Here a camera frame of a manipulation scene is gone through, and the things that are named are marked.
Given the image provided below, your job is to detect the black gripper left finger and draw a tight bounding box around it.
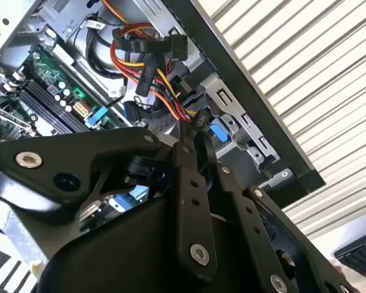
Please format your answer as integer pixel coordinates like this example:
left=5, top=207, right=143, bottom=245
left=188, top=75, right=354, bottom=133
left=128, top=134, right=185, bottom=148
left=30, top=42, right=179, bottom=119
left=0, top=121, right=218, bottom=280

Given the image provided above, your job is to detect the coloured power wire bundle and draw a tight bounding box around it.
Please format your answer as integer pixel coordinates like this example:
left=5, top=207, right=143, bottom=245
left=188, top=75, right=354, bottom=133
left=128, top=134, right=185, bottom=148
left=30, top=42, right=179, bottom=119
left=109, top=24, right=214, bottom=138

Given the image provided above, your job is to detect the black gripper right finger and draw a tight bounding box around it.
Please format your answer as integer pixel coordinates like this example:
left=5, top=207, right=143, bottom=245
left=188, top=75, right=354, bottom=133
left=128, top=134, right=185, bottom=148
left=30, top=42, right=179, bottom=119
left=199, top=126, right=357, bottom=293

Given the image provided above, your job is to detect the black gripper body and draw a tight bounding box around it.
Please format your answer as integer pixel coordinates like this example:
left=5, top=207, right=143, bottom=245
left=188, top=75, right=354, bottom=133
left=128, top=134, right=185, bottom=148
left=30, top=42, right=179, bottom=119
left=38, top=197, right=263, bottom=293

